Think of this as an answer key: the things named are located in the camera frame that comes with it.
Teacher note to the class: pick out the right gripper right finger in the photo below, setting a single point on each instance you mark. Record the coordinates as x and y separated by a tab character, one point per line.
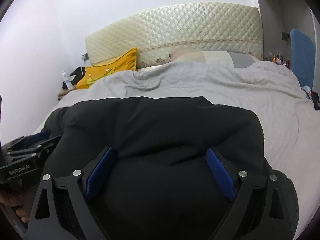
262	204

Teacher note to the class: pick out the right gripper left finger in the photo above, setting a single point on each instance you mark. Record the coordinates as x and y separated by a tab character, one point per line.
61	210

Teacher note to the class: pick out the black puffer jacket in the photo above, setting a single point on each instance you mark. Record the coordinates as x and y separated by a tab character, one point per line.
158	184

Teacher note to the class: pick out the person's left hand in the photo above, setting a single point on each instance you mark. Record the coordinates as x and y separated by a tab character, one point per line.
15	200

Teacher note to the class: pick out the wooden bedside table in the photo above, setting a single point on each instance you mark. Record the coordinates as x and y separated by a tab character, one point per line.
64	92

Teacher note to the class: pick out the light grey bed duvet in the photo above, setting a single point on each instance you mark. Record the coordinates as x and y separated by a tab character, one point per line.
290	122

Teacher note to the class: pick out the white plastic bottle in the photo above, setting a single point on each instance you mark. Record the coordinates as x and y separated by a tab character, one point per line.
67	80

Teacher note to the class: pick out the black bag on nightstand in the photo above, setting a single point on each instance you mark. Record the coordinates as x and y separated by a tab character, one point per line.
75	76

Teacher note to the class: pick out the black device beside bed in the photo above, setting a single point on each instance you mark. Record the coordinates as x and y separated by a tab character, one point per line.
315	100

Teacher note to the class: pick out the grey patchwork pillow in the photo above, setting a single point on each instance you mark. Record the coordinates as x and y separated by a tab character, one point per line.
216	58

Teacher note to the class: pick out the small bottles on shelf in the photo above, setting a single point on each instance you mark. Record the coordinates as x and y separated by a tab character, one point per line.
279	60

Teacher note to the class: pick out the yellow cartoon pillow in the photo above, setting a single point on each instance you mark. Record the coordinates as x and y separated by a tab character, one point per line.
127	61

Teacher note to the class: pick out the blue upholstered chair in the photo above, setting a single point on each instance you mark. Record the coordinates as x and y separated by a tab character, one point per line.
302	57

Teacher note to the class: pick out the cream quilted headboard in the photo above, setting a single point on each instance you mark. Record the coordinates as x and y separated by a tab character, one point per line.
157	33

